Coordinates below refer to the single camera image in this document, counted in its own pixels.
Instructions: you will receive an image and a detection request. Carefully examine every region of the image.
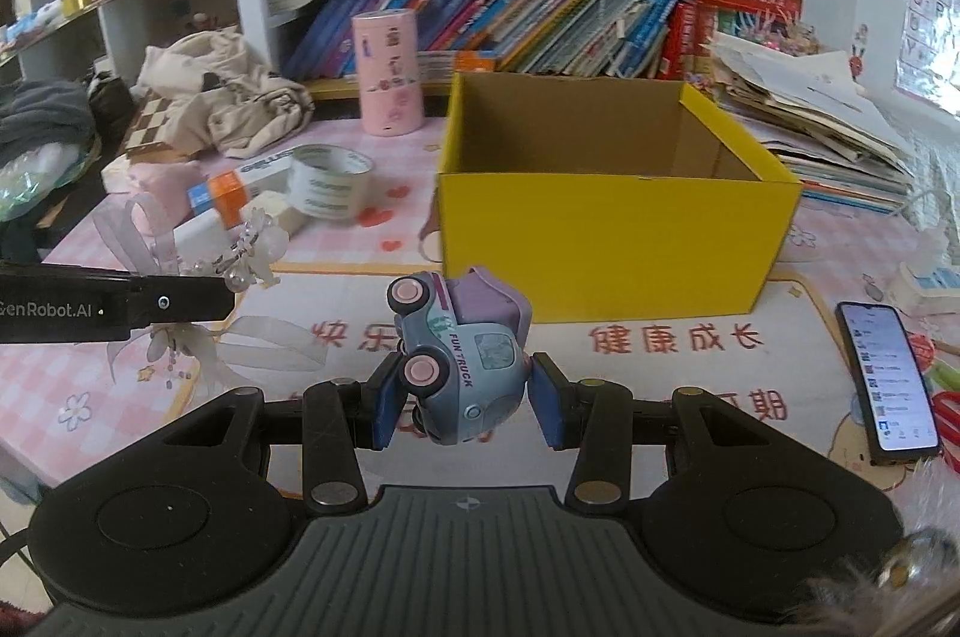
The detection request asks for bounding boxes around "blue toy truck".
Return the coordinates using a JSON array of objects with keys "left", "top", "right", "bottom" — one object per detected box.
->
[{"left": 386, "top": 268, "right": 533, "bottom": 444}]

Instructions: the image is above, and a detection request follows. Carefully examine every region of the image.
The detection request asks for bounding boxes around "cream rectangular block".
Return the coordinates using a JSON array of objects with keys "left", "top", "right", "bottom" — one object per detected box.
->
[{"left": 259, "top": 193, "right": 308, "bottom": 233}]

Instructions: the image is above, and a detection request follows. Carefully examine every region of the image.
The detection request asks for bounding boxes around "white orange toothpaste box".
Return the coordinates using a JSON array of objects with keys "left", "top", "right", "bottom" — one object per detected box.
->
[{"left": 187, "top": 145, "right": 301, "bottom": 218}]

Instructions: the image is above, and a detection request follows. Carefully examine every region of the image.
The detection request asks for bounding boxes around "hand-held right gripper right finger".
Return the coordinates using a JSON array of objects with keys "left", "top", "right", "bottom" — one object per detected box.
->
[{"left": 529, "top": 352, "right": 781, "bottom": 509}]

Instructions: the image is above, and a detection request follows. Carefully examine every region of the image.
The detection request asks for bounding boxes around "wooden chessboard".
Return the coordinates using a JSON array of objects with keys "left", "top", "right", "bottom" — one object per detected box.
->
[{"left": 122, "top": 88, "right": 207, "bottom": 159}]

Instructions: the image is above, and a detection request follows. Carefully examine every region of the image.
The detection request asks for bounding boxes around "clear tape roll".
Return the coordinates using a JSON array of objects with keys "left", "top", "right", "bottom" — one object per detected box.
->
[{"left": 289, "top": 145, "right": 376, "bottom": 222}]

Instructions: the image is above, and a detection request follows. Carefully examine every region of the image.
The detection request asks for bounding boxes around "iridescent plastic bag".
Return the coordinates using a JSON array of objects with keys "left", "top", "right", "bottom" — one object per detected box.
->
[{"left": 0, "top": 145, "right": 102, "bottom": 222}]

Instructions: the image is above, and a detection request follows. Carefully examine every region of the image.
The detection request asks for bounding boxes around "yellow cardboard box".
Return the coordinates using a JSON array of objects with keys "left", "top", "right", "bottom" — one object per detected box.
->
[{"left": 437, "top": 70, "right": 803, "bottom": 324}]

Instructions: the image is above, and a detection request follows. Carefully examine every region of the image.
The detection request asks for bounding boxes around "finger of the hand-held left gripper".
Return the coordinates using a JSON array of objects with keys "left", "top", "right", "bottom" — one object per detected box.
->
[{"left": 127, "top": 273, "right": 235, "bottom": 329}]

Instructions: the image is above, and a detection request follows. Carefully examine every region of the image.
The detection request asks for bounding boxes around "grey cloth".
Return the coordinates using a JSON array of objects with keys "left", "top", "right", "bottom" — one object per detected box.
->
[{"left": 0, "top": 80, "right": 98, "bottom": 165}]

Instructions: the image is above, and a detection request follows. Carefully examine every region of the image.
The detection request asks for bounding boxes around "pink cylindrical container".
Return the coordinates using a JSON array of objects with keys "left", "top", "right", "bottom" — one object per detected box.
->
[{"left": 352, "top": 8, "right": 427, "bottom": 137}]

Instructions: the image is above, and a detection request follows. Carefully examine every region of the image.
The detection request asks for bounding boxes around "stack of papers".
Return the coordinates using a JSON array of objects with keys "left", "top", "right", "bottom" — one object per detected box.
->
[{"left": 705, "top": 32, "right": 920, "bottom": 214}]

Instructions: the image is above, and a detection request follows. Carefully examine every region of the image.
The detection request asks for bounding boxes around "white ribbon flower ornament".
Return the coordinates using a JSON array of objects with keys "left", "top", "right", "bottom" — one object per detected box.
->
[{"left": 94, "top": 194, "right": 316, "bottom": 398}]

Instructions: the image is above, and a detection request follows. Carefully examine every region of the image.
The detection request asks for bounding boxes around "row of colourful books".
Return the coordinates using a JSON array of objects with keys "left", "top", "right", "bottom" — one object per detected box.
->
[{"left": 281, "top": 0, "right": 691, "bottom": 83}]

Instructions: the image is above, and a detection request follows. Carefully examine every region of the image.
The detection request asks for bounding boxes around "beige cloth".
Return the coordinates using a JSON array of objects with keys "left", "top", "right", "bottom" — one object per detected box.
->
[{"left": 135, "top": 31, "right": 314, "bottom": 158}]

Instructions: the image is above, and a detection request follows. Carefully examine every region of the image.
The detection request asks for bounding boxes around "black smartphone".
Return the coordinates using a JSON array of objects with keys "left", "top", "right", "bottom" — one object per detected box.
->
[{"left": 836, "top": 301, "right": 944, "bottom": 464}]

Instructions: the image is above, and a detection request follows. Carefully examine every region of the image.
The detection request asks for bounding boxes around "pink checkered table mat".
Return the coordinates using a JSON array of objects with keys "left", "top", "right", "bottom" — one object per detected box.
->
[{"left": 0, "top": 115, "right": 960, "bottom": 495}]

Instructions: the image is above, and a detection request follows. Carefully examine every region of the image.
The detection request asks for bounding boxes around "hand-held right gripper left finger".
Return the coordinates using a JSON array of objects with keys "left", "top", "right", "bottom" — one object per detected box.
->
[{"left": 161, "top": 352, "right": 410, "bottom": 509}]

